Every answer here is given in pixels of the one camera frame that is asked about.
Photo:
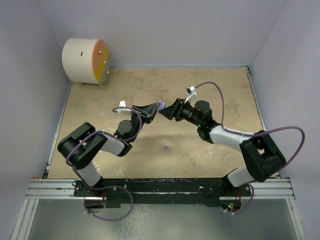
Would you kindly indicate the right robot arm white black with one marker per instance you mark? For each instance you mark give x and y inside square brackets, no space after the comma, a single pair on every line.
[261,155]

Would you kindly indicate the purple charging case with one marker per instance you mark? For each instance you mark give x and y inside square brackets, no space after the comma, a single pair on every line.
[161,106]

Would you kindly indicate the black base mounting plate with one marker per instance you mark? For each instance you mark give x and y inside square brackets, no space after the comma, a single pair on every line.
[211,192]

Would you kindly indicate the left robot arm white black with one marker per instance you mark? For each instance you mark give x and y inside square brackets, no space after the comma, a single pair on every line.
[81,146]

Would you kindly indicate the white cylinder orange face fixture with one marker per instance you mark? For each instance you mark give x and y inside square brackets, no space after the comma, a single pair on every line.
[86,61]

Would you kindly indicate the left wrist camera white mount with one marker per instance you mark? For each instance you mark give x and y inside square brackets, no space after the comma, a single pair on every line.
[123,108]

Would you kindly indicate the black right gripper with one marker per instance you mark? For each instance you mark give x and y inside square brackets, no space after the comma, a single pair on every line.
[174,109]

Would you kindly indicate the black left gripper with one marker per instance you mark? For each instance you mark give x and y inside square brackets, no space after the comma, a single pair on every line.
[147,112]

